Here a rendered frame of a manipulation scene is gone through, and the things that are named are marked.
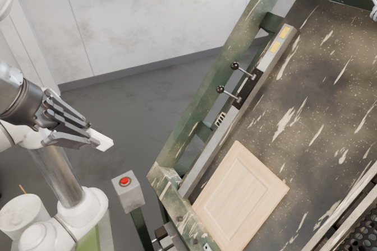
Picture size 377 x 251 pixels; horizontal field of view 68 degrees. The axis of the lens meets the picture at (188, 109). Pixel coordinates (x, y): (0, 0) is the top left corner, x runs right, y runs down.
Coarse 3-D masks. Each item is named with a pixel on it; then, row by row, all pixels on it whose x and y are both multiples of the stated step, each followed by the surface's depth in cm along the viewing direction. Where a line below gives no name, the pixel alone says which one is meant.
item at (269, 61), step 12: (276, 36) 121; (288, 36) 117; (264, 60) 122; (276, 60) 121; (264, 72) 121; (252, 96) 126; (228, 120) 129; (216, 132) 133; (228, 132) 130; (216, 144) 131; (204, 156) 135; (192, 168) 138; (204, 168) 135; (192, 180) 137; (180, 192) 141
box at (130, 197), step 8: (120, 176) 149; (128, 176) 149; (136, 184) 145; (120, 192) 142; (128, 192) 143; (136, 192) 146; (120, 200) 143; (128, 200) 146; (136, 200) 150; (144, 200) 154; (128, 208) 150
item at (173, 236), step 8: (168, 216) 148; (168, 224) 146; (160, 232) 141; (168, 232) 143; (176, 232) 143; (152, 240) 141; (160, 240) 137; (168, 240) 137; (176, 240) 139; (184, 240) 134; (160, 248) 138; (168, 248) 137; (176, 248) 134; (184, 248) 136
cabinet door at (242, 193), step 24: (240, 144) 124; (240, 168) 122; (264, 168) 113; (216, 192) 128; (240, 192) 119; (264, 192) 111; (216, 216) 125; (240, 216) 116; (264, 216) 109; (216, 240) 122; (240, 240) 114
